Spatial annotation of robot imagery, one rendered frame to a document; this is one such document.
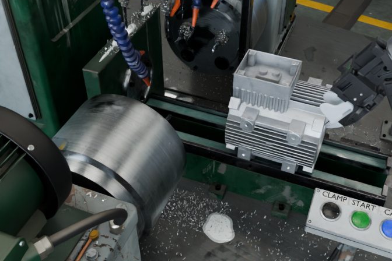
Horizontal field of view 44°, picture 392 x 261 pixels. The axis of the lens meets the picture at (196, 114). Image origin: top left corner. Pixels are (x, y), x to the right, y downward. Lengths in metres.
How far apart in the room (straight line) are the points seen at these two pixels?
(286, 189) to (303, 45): 0.73
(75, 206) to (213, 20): 0.69
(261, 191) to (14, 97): 0.61
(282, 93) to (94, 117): 0.38
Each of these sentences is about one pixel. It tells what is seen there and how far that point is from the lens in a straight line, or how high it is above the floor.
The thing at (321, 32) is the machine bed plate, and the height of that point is 0.80.
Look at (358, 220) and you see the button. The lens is 0.88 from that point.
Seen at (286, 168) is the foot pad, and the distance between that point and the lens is 1.07.
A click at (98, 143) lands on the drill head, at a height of 1.16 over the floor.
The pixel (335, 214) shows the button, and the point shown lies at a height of 1.07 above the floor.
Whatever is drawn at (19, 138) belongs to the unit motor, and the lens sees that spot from 0.61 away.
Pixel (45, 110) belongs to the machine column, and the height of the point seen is 1.02.
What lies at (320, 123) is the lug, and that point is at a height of 1.09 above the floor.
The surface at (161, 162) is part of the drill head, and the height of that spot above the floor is 1.10.
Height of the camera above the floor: 1.75
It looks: 42 degrees down
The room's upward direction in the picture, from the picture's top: straight up
